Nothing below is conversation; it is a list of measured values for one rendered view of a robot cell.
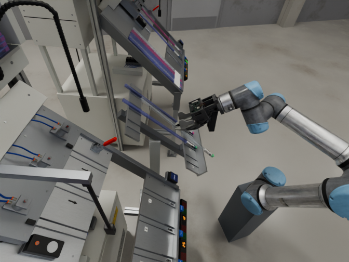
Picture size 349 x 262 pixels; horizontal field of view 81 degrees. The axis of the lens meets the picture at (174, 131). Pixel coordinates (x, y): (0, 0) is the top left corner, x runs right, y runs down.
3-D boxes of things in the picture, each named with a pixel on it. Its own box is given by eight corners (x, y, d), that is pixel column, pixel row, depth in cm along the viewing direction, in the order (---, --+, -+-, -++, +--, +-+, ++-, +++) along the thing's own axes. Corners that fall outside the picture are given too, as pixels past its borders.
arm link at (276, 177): (281, 187, 112) (293, 174, 102) (268, 203, 106) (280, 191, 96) (262, 173, 118) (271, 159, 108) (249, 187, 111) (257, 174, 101)
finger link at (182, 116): (169, 114, 87) (188, 106, 84) (175, 122, 91) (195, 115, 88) (169, 119, 85) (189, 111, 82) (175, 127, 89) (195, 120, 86)
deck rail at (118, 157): (170, 189, 104) (178, 186, 101) (169, 193, 103) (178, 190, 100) (22, 106, 67) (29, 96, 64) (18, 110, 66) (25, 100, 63)
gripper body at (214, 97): (186, 102, 83) (214, 90, 80) (195, 116, 89) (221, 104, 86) (189, 115, 78) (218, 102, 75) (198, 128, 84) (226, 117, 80)
